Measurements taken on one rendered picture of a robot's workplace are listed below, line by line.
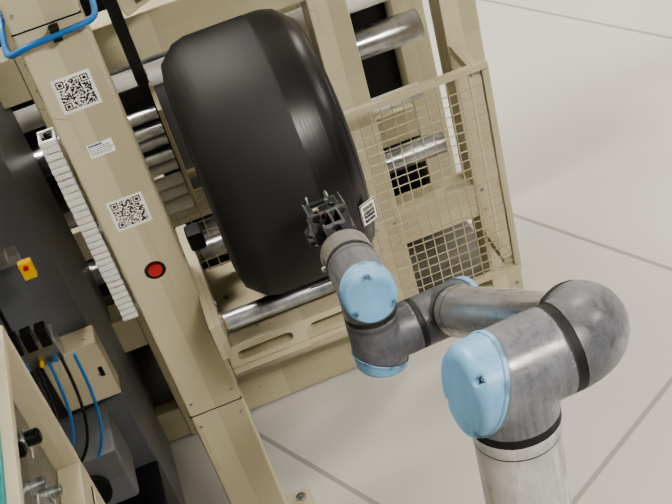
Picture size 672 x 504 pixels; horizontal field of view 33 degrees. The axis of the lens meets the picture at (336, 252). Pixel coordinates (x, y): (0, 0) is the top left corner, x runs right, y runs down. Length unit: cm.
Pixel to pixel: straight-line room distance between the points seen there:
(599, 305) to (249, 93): 98
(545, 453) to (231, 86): 106
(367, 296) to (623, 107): 273
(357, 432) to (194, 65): 150
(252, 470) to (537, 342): 163
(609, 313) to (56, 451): 126
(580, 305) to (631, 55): 340
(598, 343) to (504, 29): 375
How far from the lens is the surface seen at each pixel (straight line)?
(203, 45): 227
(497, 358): 132
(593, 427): 327
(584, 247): 381
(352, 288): 179
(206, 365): 261
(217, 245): 267
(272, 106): 215
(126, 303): 247
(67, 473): 232
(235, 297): 268
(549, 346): 134
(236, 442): 280
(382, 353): 188
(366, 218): 224
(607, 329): 138
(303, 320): 246
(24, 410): 222
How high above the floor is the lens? 249
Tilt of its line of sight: 39 degrees down
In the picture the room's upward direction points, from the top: 17 degrees counter-clockwise
